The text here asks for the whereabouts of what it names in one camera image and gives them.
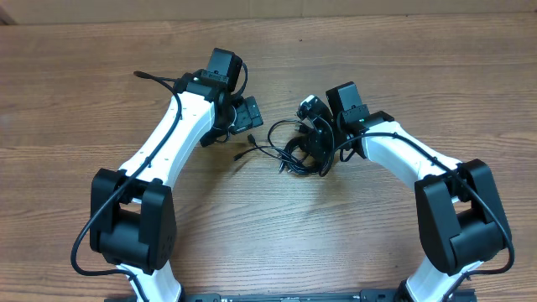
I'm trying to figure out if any black USB cable thin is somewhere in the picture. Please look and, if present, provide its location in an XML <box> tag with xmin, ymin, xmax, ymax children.
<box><xmin>233</xmin><ymin>134</ymin><xmax>292</xmax><ymax>163</ymax></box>

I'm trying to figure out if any black USB cable thick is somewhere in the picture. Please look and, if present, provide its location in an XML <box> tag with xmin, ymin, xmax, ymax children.
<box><xmin>267</xmin><ymin>119</ymin><xmax>322</xmax><ymax>175</ymax></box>

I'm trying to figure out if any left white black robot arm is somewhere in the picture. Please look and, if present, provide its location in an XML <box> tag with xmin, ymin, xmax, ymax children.
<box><xmin>70</xmin><ymin>48</ymin><xmax>263</xmax><ymax>301</ymax></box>

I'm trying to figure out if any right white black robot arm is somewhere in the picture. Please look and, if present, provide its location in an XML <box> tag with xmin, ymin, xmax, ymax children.
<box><xmin>297</xmin><ymin>82</ymin><xmax>514</xmax><ymax>301</ymax></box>

